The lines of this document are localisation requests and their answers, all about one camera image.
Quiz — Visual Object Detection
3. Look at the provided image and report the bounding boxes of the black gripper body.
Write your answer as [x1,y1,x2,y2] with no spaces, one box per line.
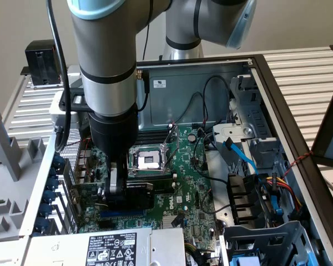
[88,106,140,167]

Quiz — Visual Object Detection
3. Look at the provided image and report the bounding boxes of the green GPU card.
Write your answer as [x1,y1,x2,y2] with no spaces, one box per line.
[70,180,156,211]

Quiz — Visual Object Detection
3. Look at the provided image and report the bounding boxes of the blue expansion slot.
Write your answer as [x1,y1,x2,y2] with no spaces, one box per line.
[99,209,147,219]

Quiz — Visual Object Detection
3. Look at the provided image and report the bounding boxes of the black RAM slot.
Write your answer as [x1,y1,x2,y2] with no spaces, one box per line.
[135,137,171,146]
[127,173,176,182]
[137,130,173,139]

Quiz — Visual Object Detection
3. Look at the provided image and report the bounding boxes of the CPU socket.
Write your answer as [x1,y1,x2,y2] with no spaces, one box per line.
[127,145,170,174]

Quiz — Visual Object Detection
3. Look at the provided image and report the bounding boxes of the metal socket cover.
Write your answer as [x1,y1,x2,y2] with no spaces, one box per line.
[162,124,181,152]

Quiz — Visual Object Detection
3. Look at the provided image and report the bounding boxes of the silver chipset heat sink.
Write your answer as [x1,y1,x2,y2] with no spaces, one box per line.
[162,214,184,229]

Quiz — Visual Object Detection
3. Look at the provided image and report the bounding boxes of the grey metal PC case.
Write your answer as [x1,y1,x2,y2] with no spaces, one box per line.
[18,54,333,266]

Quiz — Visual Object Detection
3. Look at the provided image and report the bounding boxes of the silver power supply unit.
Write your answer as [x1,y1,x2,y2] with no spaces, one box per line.
[21,228,186,266]

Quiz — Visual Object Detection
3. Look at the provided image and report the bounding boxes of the green Dell motherboard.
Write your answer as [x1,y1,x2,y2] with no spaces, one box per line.
[77,124,228,266]

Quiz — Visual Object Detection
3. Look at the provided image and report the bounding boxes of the black box holder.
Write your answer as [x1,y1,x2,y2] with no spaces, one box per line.
[24,39,64,86]

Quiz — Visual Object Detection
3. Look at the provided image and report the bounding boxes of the grey parts rack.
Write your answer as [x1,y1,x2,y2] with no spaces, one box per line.
[0,94,49,242]

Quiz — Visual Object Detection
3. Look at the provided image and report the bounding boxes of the black plastic fan shroud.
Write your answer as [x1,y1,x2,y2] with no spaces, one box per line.
[226,173,267,226]

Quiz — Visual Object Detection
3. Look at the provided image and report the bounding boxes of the silver disk bay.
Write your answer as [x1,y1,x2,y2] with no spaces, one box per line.
[212,74,289,178]

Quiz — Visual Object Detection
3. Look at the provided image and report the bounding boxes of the blue plastic latch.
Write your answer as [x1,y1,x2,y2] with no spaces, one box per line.
[271,193,284,219]

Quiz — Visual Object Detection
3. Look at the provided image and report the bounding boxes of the grey drive cage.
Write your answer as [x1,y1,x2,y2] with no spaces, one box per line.
[219,220,331,266]

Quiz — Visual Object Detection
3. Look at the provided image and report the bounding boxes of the dark framed panel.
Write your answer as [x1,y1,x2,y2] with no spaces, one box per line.
[310,73,333,170]

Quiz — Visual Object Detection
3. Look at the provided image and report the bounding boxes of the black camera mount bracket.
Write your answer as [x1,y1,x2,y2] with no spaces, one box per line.
[58,88,93,114]

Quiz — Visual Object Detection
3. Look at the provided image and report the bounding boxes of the black USB cable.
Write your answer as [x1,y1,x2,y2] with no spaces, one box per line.
[135,69,151,112]

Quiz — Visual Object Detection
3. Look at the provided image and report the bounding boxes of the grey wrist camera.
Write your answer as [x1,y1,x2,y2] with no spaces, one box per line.
[49,88,87,123]

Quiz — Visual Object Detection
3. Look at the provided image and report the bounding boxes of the thick black camera cable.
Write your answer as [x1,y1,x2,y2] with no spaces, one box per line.
[46,0,73,153]

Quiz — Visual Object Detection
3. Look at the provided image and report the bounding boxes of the black looped case wire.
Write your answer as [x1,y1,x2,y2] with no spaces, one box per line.
[201,76,237,124]

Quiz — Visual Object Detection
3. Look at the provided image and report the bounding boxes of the blue SATA wire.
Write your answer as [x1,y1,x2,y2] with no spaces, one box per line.
[223,138,260,175]

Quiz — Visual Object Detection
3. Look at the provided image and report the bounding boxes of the yellow red power wires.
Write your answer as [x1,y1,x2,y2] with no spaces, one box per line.
[262,173,303,219]

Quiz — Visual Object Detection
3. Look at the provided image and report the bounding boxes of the red black twisted wire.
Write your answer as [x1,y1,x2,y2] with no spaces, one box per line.
[282,151,314,177]

